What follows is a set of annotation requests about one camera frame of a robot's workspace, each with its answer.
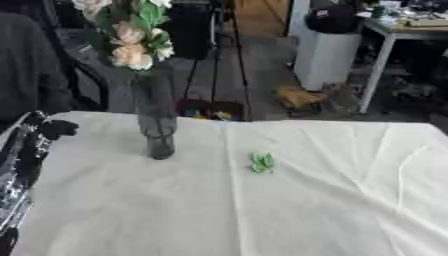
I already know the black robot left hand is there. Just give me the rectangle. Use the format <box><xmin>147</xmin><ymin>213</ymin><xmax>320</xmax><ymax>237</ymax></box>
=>
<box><xmin>26</xmin><ymin>110</ymin><xmax>81</xmax><ymax>141</ymax></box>

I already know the grey glass vase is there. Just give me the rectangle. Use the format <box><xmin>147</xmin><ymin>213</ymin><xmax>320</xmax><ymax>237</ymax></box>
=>
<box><xmin>131</xmin><ymin>63</ymin><xmax>179</xmax><ymax>161</ymax></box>

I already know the person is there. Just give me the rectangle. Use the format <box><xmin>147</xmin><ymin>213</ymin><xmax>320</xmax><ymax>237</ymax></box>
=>
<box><xmin>0</xmin><ymin>11</ymin><xmax>76</xmax><ymax>131</ymax></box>

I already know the white and peach flower bouquet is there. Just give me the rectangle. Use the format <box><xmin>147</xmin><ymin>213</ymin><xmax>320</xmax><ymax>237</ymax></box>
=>
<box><xmin>71</xmin><ymin>0</ymin><xmax>177</xmax><ymax>72</ymax></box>

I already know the box of colourful items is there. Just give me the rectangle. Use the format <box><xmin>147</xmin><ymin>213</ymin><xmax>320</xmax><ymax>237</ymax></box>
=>
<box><xmin>175</xmin><ymin>97</ymin><xmax>247</xmax><ymax>122</ymax></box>

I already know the black tripod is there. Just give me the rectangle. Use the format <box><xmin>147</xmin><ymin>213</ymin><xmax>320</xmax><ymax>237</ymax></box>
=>
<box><xmin>182</xmin><ymin>0</ymin><xmax>254</xmax><ymax>122</ymax></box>

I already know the green leaf sprig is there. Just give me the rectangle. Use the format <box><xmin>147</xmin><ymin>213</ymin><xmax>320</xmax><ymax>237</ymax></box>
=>
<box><xmin>248</xmin><ymin>150</ymin><xmax>277</xmax><ymax>174</ymax></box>

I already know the tan cloth bundle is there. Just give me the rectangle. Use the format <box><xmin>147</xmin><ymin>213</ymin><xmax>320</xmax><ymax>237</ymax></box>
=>
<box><xmin>274</xmin><ymin>85</ymin><xmax>329</xmax><ymax>110</ymax></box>

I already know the white cabinet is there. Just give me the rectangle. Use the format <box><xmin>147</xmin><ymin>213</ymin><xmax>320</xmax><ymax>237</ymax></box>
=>
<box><xmin>292</xmin><ymin>29</ymin><xmax>364</xmax><ymax>92</ymax></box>

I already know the black bag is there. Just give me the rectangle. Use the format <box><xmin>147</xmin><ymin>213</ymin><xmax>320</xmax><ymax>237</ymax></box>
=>
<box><xmin>304</xmin><ymin>4</ymin><xmax>364</xmax><ymax>35</ymax></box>

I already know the white table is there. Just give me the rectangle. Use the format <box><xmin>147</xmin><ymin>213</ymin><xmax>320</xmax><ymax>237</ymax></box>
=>
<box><xmin>355</xmin><ymin>16</ymin><xmax>448</xmax><ymax>115</ymax></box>

